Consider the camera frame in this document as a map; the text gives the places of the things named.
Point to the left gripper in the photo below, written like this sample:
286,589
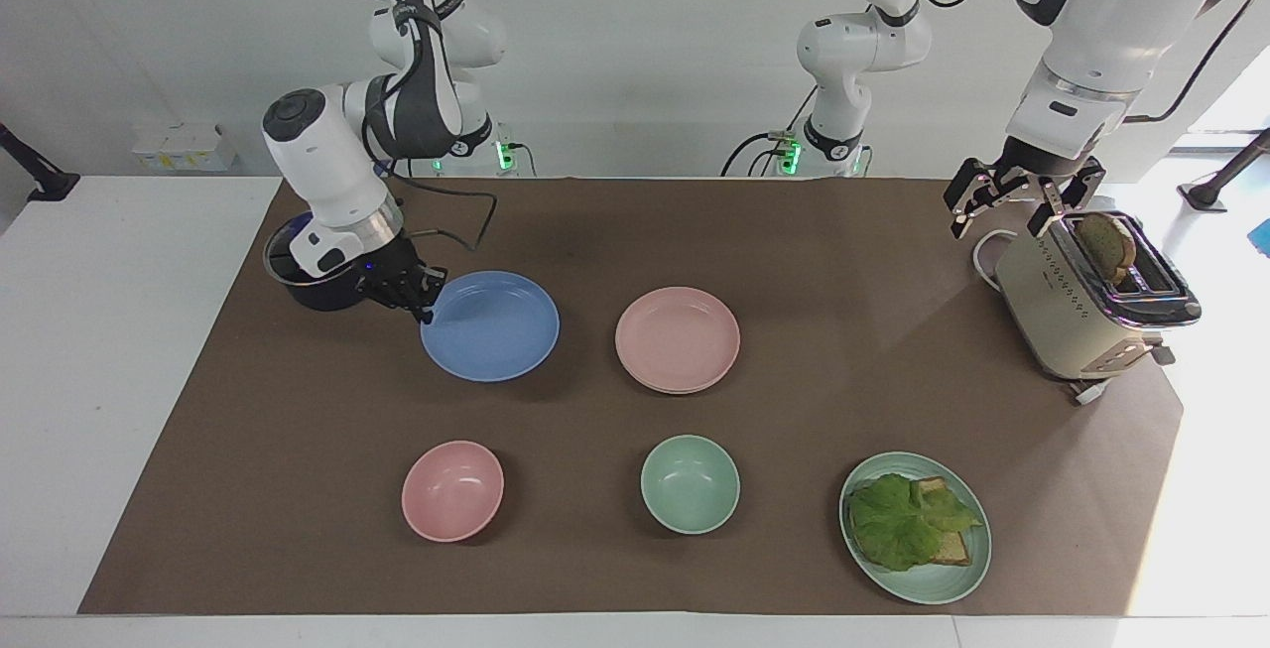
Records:
1042,167

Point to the black pot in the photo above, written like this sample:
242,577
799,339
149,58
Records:
303,293

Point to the beige toaster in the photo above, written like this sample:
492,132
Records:
1052,311

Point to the green plate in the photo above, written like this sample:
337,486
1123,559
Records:
933,583

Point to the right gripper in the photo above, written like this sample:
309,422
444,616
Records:
385,266

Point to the white tissue box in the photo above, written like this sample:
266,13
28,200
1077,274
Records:
184,147

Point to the green bowl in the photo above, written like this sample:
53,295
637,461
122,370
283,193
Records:
690,481

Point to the black stand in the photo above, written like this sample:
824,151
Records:
1206,194
45,182

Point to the blue plate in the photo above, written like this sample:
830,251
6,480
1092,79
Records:
491,327

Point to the green lettuce leaf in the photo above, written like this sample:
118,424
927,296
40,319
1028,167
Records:
898,524

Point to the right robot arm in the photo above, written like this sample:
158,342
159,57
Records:
327,167

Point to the pink bowl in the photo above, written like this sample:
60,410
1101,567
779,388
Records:
452,491

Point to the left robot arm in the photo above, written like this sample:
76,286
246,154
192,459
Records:
1101,23

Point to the brown bread slice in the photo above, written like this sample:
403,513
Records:
1106,243

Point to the pink plate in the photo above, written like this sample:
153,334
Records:
678,335

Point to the toasted bread slice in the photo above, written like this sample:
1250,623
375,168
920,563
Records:
954,547

